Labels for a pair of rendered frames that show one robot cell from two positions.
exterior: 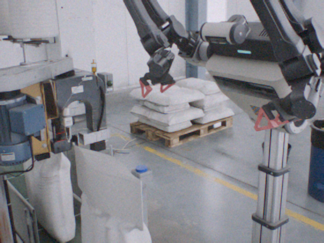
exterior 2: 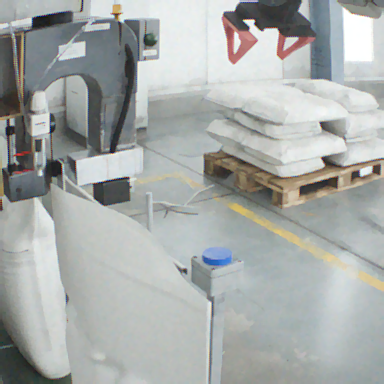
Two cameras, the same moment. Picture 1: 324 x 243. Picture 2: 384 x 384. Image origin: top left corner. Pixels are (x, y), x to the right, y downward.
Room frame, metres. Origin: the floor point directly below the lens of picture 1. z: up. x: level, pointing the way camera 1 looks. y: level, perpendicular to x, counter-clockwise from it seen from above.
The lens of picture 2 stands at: (0.51, 0.02, 1.41)
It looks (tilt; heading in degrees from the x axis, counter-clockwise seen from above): 20 degrees down; 7
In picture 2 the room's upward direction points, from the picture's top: straight up
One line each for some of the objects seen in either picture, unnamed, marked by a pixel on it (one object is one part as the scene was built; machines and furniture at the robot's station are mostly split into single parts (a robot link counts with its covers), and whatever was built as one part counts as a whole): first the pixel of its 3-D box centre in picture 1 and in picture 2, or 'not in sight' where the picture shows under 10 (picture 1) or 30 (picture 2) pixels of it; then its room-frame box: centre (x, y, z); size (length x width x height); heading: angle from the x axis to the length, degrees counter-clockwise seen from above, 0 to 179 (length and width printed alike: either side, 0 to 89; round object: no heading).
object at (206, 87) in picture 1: (198, 85); (335, 95); (5.00, -0.52, 0.56); 0.67 x 0.43 x 0.15; 39
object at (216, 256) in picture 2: (141, 169); (217, 258); (1.67, 0.11, 0.84); 0.06 x 0.06 x 0.02
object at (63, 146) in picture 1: (59, 144); (22, 181); (1.53, 0.47, 1.04); 0.08 x 0.06 x 0.05; 129
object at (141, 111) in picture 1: (157, 108); (259, 128); (4.73, 0.06, 0.32); 0.67 x 0.42 x 0.14; 133
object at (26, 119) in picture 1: (28, 121); not in sight; (1.22, 0.47, 1.25); 0.10 x 0.08 x 0.12; 154
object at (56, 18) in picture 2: (64, 73); (52, 19); (1.63, 0.44, 1.35); 0.09 x 0.09 x 0.03
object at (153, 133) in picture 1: (182, 124); (305, 164); (4.78, -0.28, 0.07); 1.20 x 0.82 x 0.14; 131
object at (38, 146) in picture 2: (67, 132); (38, 152); (1.50, 0.41, 1.11); 0.03 x 0.03 x 0.06
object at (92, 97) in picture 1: (68, 98); (56, 75); (1.71, 0.45, 1.21); 0.30 x 0.25 x 0.30; 39
